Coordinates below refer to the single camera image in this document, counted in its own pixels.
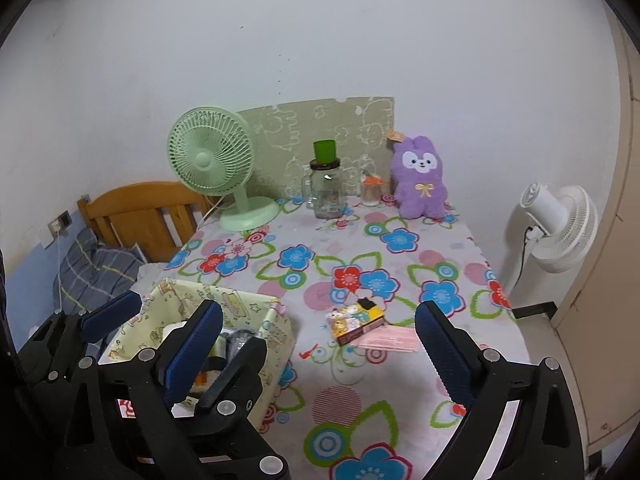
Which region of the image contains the cotton swab jar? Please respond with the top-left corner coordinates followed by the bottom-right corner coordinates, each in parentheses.
top-left (360, 172), bottom-right (387, 207)

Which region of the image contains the glass jar green lid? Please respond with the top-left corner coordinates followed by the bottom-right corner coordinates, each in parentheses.
top-left (302, 139), bottom-right (346, 220)

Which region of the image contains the green desk fan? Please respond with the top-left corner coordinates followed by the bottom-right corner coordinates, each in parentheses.
top-left (167, 106), bottom-right (279, 232)

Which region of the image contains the wall power outlet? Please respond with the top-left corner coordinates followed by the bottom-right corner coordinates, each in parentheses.
top-left (48, 210), bottom-right (73, 237)

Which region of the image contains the white standing fan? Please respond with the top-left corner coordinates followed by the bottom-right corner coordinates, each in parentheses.
top-left (504, 182), bottom-right (599, 292)

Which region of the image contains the yellow cartoon tissue pack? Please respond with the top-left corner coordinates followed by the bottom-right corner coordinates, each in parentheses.
top-left (326, 297), bottom-right (386, 346)

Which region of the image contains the grey plaid pillow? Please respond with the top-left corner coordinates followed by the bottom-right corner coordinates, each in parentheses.
top-left (53, 228), bottom-right (144, 314)

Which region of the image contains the yellow patterned fabric box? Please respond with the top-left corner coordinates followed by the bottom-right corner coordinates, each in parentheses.
top-left (101, 278), bottom-right (295, 428)

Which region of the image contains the purple plush bunny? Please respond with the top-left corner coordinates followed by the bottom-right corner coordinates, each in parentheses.
top-left (386, 130), bottom-right (448, 220)

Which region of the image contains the floral tablecloth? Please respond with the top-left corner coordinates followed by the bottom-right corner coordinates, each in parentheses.
top-left (96, 194), bottom-right (532, 480)

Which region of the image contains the clear plastic bag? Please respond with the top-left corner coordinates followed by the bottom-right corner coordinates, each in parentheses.
top-left (220, 328), bottom-right (256, 362)

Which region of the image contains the pink paper packet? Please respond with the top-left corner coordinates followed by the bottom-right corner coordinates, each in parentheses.
top-left (354, 325), bottom-right (420, 353)

